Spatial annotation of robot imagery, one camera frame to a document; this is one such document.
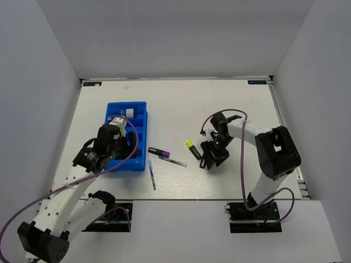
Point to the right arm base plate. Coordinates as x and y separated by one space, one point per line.
259 221

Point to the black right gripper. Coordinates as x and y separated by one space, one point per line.
220 156

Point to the left corner label sticker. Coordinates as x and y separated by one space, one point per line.
92 84

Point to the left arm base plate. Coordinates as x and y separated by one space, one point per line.
118 221

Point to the green cap highlighter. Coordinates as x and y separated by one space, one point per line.
203 162

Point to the blue gel jar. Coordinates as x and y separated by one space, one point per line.
128 113

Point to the yellow cap highlighter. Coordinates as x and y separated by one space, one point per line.
193 150

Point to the purple cap black marker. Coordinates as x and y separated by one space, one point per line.
159 152

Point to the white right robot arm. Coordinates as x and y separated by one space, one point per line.
277 154

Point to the corner label sticker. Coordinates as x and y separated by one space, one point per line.
92 84
257 82

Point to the blue white pen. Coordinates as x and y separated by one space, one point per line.
152 174

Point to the right corner label sticker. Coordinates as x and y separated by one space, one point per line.
257 82

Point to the aluminium table edge rail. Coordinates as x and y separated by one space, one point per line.
283 121

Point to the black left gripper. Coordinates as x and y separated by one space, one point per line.
128 148

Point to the blue compartment tray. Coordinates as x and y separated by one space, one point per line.
138 125

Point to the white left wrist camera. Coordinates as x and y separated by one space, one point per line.
120 122

